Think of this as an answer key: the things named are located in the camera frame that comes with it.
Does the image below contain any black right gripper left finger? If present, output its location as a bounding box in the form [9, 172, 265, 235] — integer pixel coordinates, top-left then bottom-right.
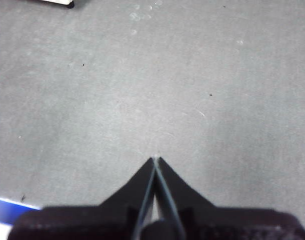
[7, 156, 156, 240]

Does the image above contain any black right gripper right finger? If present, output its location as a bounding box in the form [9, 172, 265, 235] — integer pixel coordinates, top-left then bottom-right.
[155, 156, 305, 240]

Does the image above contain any cream Toshiba toaster oven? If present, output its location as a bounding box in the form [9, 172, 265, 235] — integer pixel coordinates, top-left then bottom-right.
[29, 0, 75, 10]

